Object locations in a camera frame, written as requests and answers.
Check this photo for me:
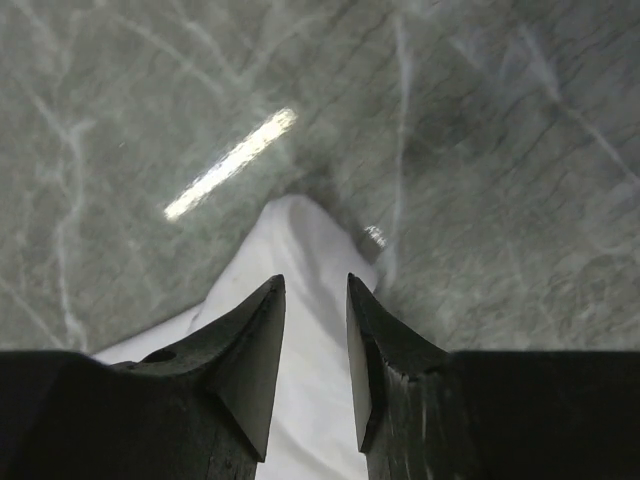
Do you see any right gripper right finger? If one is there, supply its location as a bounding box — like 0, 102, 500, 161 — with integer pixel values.
346, 273, 446, 453

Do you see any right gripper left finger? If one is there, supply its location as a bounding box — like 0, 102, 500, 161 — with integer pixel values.
115, 275, 285, 463

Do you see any white polo shirt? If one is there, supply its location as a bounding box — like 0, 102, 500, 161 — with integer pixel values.
94, 195, 377, 479

